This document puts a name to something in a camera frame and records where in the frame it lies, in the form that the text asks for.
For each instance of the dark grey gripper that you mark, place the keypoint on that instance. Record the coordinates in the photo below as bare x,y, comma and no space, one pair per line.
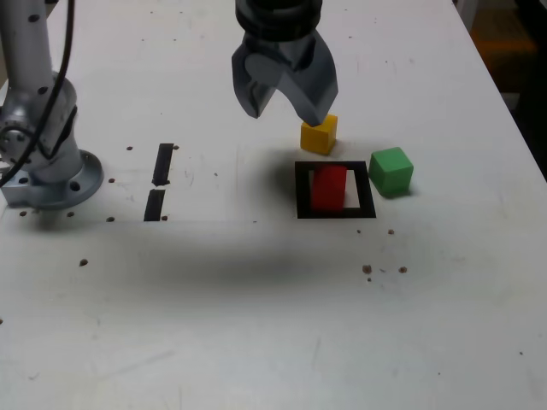
290,53

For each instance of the yellow cube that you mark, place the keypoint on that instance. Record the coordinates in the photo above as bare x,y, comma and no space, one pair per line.
318,138

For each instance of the red cube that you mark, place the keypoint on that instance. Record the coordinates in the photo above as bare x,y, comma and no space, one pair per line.
328,190

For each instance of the green cube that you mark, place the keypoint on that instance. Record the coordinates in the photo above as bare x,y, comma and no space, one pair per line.
389,173

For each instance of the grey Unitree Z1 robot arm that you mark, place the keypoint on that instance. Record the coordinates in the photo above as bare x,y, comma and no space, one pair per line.
47,128

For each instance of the black tape square outline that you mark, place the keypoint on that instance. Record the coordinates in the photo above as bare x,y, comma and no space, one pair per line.
302,192

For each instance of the black tape strip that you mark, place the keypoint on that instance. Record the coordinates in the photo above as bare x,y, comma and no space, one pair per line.
163,164

